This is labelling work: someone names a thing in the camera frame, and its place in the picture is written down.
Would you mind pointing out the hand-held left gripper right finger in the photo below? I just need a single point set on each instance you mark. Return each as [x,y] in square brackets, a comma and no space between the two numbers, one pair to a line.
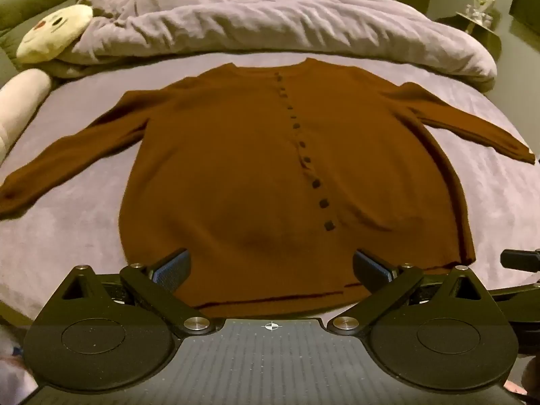
[376,268]

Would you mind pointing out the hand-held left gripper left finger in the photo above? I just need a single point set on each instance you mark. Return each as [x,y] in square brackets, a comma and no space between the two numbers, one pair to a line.
[169,271]

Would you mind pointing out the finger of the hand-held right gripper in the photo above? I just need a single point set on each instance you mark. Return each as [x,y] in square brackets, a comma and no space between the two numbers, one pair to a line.
[521,260]

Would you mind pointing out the brown knit button cardigan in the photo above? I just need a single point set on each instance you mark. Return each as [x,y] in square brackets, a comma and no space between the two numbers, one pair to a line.
[236,156]

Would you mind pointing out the purple bed sheet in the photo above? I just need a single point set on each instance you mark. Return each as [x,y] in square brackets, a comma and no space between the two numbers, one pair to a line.
[63,228]

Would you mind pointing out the white bolster pillow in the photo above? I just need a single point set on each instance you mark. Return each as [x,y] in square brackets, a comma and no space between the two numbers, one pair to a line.
[19,101]

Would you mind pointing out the dark nightstand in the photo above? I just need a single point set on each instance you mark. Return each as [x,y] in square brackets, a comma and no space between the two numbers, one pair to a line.
[476,33]

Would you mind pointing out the pale ornaments on nightstand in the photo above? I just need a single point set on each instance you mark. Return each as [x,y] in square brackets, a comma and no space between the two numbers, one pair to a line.
[481,4]

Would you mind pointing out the yellow face plush pillow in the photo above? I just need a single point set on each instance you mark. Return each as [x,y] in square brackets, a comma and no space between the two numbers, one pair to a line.
[52,33]

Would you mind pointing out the purple crumpled duvet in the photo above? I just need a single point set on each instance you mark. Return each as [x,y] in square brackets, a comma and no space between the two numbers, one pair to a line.
[270,21]

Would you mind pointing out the green pillow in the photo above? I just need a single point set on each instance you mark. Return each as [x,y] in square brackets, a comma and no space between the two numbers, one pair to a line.
[29,4]

